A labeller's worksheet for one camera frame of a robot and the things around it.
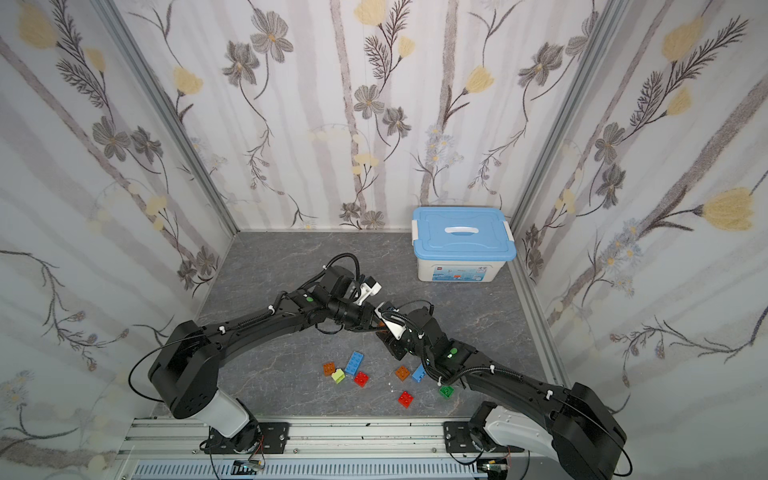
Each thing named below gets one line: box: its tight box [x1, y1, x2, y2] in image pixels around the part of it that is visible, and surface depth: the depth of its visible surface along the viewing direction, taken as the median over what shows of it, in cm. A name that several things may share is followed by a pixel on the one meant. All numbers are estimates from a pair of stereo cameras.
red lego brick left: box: [354, 371, 369, 388], surface depth 84 cm
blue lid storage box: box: [411, 206, 517, 282], surface depth 100 cm
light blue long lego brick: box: [345, 351, 365, 376], surface depth 87 cm
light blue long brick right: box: [412, 363, 426, 382], surface depth 84 cm
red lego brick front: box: [398, 390, 415, 409], surface depth 81 cm
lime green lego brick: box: [331, 368, 345, 384], surface depth 85 cm
